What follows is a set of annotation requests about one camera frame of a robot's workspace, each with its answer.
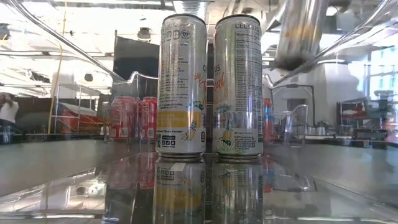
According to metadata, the white Celsius energy can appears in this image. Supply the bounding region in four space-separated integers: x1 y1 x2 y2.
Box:
212 14 264 159
154 12 208 159
274 0 330 72

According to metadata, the red Coca-Cola can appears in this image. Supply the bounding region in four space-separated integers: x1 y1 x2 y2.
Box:
136 98 142 141
140 96 158 142
109 95 138 142

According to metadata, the red cart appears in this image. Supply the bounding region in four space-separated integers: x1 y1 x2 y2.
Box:
60 104 105 134

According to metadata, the red and blue soda can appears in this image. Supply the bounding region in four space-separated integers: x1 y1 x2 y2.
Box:
262 98 275 144

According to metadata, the yellow hanging power cable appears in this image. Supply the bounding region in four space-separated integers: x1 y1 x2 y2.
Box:
46 0 68 135

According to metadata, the clear plastic bin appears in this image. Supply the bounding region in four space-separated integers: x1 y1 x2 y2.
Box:
0 0 398 224
262 104 309 147
102 93 158 149

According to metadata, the ribbed silver ventilation duct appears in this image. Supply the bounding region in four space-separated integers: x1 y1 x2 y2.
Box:
174 0 215 15

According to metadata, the person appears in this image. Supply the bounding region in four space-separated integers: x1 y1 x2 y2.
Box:
0 92 20 138

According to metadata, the black background panel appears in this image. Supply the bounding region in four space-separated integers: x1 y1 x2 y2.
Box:
17 96 63 136

